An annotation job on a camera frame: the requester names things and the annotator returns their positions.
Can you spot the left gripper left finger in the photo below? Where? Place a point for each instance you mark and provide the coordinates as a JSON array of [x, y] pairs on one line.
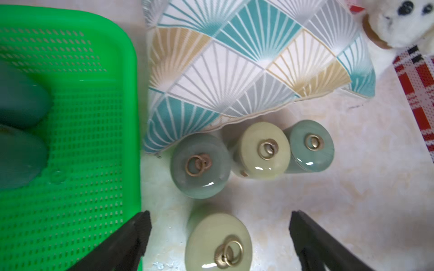
[[123, 250]]

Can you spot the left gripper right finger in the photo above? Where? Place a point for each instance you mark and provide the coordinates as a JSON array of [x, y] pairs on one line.
[[317, 250]]

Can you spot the beige tea canister back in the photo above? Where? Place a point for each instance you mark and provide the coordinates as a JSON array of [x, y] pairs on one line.
[[217, 241]]

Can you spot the beige tea canister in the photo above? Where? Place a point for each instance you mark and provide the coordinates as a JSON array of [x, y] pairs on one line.
[[261, 152], [217, 241]]

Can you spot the grey-green tea canister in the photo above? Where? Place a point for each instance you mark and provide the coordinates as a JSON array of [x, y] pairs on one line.
[[200, 166], [311, 147]]

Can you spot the blue-grey tea canister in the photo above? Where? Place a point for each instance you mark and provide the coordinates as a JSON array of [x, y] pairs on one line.
[[24, 102], [23, 157]]

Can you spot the blue-grey tea canister back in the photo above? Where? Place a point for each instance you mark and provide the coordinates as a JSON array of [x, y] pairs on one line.
[[24, 102]]

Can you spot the green plastic perforated basket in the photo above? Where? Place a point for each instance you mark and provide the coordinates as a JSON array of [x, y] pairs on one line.
[[91, 185]]

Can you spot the fan-pattern cushion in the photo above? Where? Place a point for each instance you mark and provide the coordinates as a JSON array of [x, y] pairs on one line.
[[214, 63]]

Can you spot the white plush dog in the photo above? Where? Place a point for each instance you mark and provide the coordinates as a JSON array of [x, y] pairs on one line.
[[401, 24]]

